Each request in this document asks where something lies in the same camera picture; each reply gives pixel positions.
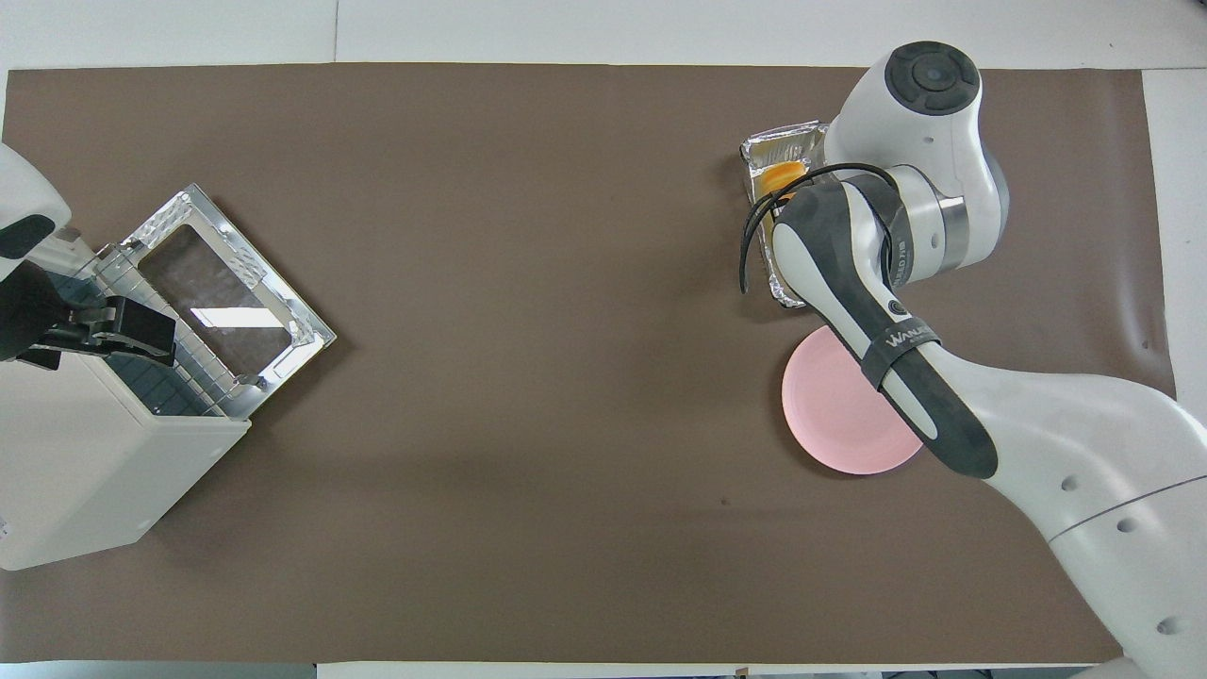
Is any pink round plate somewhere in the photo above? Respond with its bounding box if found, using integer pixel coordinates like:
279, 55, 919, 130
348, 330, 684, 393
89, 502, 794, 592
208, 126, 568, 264
781, 325, 926, 476

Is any brown table mat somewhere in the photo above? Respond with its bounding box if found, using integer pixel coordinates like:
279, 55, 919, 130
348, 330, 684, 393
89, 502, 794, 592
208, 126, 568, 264
0, 62, 1180, 666

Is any glass oven door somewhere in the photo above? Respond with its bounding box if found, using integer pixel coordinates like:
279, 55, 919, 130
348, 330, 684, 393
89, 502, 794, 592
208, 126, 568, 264
121, 183, 338, 421

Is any aluminium foil tray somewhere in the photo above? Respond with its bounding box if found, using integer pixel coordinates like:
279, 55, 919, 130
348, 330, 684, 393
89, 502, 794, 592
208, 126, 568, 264
740, 120, 831, 309

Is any metal oven rack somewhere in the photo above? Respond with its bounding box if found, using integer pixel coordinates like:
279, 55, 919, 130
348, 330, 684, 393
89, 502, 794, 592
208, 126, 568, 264
80, 240, 239, 422

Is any white toaster oven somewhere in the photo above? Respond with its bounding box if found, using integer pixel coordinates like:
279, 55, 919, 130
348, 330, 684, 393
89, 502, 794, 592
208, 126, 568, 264
0, 240, 253, 572

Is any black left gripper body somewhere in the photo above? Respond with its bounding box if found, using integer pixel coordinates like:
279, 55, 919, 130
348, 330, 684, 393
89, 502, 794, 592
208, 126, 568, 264
0, 262, 107, 371

